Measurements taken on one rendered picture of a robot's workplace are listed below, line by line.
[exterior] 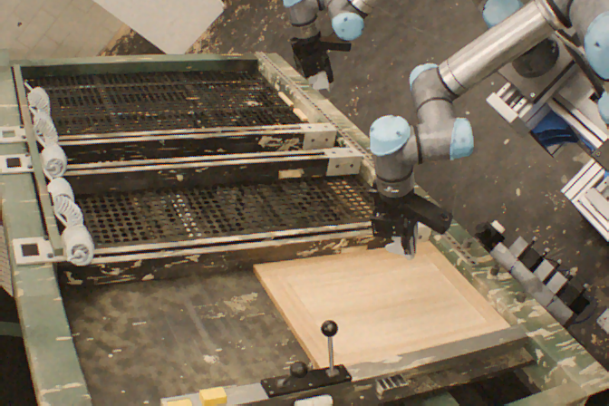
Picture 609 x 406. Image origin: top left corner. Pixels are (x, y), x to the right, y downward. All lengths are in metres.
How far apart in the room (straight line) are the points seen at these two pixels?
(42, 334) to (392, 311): 0.88
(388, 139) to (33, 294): 0.84
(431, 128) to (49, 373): 0.88
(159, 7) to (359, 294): 4.08
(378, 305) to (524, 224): 1.39
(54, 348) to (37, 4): 5.73
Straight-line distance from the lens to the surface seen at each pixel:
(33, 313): 1.62
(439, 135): 1.39
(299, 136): 2.60
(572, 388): 1.83
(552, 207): 3.16
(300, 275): 1.96
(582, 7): 1.31
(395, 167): 1.40
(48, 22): 7.14
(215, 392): 1.52
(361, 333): 1.81
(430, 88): 1.47
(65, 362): 1.51
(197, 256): 1.89
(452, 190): 3.45
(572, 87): 2.18
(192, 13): 5.78
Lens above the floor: 2.60
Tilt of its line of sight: 39 degrees down
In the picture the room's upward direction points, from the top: 55 degrees counter-clockwise
